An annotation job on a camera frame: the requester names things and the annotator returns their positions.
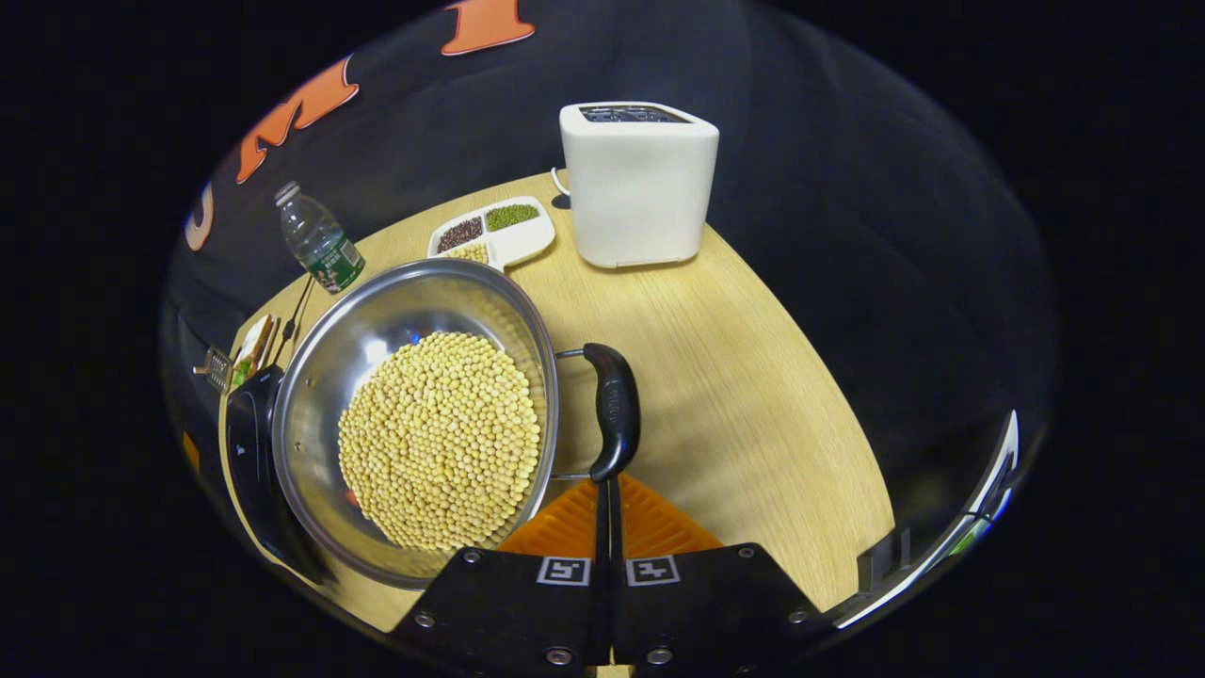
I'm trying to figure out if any black induction cooktop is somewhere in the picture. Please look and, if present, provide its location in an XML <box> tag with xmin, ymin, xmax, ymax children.
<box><xmin>224</xmin><ymin>365</ymin><xmax>335</xmax><ymax>587</ymax></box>

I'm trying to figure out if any clear plastic water bottle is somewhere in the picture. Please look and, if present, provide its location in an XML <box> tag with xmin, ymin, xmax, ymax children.
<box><xmin>274</xmin><ymin>181</ymin><xmax>366</xmax><ymax>295</ymax></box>

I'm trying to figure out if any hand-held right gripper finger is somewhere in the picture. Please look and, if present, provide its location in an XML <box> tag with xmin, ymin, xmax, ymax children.
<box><xmin>391</xmin><ymin>474</ymin><xmax>611</xmax><ymax>671</ymax></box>
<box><xmin>610</xmin><ymin>474</ymin><xmax>834</xmax><ymax>671</ymax></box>

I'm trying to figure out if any white divided bean dish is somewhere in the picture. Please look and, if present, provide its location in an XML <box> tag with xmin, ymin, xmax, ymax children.
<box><xmin>427</xmin><ymin>196</ymin><xmax>556</xmax><ymax>274</ymax></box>

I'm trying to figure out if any white box appliance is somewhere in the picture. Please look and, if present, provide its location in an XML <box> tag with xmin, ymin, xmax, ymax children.
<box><xmin>559</xmin><ymin>102</ymin><xmax>720</xmax><ymax>270</ymax></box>

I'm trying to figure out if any pile of soybeans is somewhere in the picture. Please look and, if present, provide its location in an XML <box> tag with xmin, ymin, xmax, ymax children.
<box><xmin>337</xmin><ymin>331</ymin><xmax>544</xmax><ymax>553</ymax></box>

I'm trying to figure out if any stainless steel pot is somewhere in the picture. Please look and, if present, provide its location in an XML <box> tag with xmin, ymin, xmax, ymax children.
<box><xmin>271</xmin><ymin>258</ymin><xmax>642</xmax><ymax>591</ymax></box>

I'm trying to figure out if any thin black cable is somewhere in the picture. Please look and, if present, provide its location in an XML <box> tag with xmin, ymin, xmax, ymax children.
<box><xmin>271</xmin><ymin>275</ymin><xmax>316</xmax><ymax>368</ymax></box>

